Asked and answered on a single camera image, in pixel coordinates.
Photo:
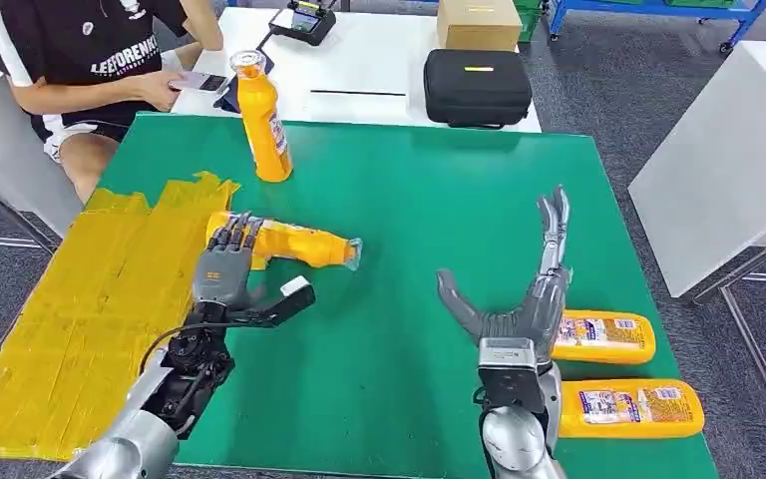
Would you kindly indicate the person's right hand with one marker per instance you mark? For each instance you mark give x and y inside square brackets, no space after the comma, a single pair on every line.
[158,91]

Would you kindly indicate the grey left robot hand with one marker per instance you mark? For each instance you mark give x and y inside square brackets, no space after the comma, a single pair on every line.
[221,278]

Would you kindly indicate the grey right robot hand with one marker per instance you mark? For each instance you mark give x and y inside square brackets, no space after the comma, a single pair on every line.
[528,324]

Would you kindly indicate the smartphone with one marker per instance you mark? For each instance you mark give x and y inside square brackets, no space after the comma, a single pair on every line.
[201,82]

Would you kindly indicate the orange drink bottle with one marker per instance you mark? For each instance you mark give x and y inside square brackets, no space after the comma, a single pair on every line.
[614,337]
[304,246]
[264,132]
[634,408]

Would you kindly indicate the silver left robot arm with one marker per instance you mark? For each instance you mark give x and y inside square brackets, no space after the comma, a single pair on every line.
[132,443]

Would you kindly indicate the dark blue pouch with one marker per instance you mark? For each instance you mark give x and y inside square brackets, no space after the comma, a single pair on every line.
[228,104]

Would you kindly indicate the person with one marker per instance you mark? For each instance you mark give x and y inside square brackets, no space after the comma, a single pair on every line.
[79,40]

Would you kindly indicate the yellow sheet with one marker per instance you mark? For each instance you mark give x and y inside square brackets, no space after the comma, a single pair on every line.
[79,317]

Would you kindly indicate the black controller with screen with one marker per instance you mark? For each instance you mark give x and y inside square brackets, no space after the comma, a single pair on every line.
[304,23]

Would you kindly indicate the white table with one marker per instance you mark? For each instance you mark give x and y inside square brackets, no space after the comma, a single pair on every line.
[720,165]
[370,66]
[6,165]

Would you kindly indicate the green table mat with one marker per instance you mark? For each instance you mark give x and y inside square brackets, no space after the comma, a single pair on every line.
[389,218]

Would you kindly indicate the thin black rod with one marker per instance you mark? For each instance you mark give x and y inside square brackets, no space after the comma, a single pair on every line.
[356,92]

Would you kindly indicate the black zip case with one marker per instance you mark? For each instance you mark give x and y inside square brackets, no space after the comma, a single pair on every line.
[475,89]

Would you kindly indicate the cardboard box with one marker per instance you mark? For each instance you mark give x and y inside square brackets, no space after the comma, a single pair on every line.
[479,30]

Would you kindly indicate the green plastic crate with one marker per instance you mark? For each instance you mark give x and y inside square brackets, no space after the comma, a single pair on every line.
[530,20]
[700,2]

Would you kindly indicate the blue metal rack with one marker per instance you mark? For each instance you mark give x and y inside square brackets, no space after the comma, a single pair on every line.
[621,8]

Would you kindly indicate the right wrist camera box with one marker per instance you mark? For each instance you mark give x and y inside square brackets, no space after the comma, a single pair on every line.
[508,387]

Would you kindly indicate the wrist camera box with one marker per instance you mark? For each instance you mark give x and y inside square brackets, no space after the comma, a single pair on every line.
[508,387]
[287,301]

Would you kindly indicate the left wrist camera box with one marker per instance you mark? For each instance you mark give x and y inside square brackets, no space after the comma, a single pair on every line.
[287,301]

